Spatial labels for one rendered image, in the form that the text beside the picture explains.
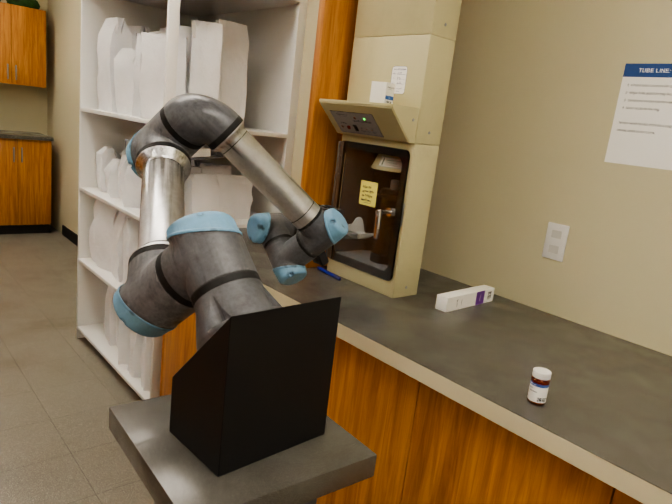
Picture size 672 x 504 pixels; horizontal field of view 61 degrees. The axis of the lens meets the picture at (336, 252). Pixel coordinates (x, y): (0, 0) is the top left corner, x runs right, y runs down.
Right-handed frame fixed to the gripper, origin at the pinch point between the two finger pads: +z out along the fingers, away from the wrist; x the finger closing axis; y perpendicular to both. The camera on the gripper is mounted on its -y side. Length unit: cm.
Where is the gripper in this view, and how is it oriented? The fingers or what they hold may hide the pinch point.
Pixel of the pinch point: (355, 231)
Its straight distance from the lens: 164.0
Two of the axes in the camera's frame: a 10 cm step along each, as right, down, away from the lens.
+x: -6.5, -2.4, 7.2
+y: 1.2, -9.7, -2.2
